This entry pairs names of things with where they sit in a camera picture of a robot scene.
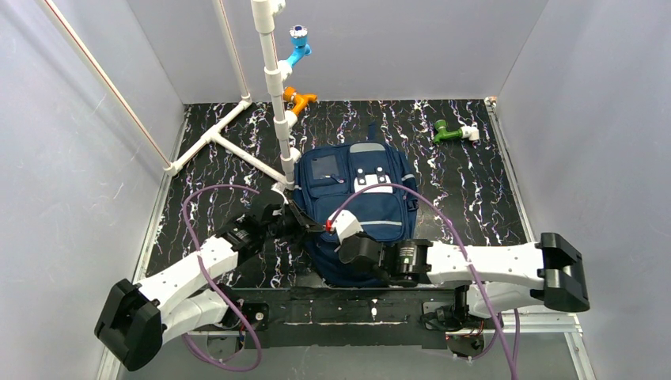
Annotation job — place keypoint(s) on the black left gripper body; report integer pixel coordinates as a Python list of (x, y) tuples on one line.
[(286, 214)]

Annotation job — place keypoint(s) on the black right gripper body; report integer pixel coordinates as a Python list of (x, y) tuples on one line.
[(354, 250)]

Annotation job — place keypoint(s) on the navy blue student backpack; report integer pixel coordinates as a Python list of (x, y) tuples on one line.
[(371, 179)]

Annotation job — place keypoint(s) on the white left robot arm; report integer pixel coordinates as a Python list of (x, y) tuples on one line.
[(137, 319)]

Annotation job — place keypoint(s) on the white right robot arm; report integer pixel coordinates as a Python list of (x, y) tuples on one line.
[(549, 272)]

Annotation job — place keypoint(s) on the orange tap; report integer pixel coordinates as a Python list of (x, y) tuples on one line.
[(299, 100)]

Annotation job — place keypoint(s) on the green tap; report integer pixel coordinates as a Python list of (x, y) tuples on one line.
[(443, 134)]

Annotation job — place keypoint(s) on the white PVC pipe stand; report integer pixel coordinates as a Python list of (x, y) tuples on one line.
[(223, 56)]

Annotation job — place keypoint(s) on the blue tap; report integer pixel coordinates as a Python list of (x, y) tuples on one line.
[(299, 36)]

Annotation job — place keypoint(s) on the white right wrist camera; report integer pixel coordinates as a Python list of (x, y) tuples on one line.
[(343, 224)]

